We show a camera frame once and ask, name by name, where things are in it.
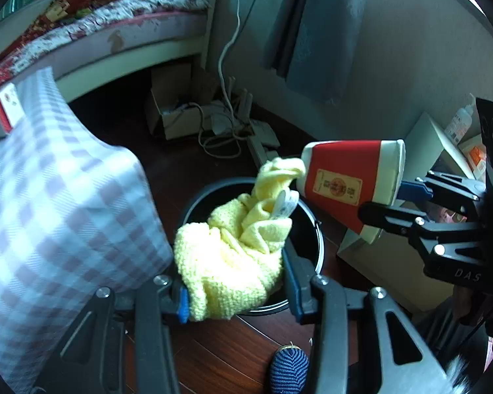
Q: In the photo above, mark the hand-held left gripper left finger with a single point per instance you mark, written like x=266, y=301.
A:
x=183, y=305

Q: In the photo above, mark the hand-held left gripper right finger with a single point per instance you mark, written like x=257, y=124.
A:
x=293, y=295

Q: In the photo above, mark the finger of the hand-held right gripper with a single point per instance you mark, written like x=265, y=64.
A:
x=386, y=215
x=413, y=191

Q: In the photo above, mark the red paper cup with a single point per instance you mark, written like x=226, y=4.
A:
x=345, y=172

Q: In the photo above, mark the yellow knitted cloth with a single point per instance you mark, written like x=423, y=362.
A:
x=230, y=254

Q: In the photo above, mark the black trash bin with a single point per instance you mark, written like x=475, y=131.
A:
x=197, y=205

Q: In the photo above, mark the red and white carton box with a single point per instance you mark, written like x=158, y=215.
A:
x=4, y=108

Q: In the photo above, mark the orange box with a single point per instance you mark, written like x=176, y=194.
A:
x=476, y=156

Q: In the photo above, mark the white plastic bottle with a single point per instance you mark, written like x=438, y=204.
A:
x=458, y=125

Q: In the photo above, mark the white cabinet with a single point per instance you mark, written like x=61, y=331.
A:
x=423, y=139

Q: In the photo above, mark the blue striped slipper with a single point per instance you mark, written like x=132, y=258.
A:
x=287, y=369

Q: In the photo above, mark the white power strip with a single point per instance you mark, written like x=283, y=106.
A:
x=258, y=154

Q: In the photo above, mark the white modem box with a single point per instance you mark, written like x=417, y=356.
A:
x=269, y=133

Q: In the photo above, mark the purple checkered tablecloth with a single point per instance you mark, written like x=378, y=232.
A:
x=65, y=193

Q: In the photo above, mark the blue grey curtain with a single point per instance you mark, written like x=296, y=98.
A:
x=312, y=28

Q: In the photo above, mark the cardboard box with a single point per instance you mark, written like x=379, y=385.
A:
x=168, y=82

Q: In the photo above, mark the floral bed mattress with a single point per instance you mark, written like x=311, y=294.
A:
x=107, y=24

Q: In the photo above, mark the red patterned blanket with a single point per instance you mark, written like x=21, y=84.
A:
x=65, y=8

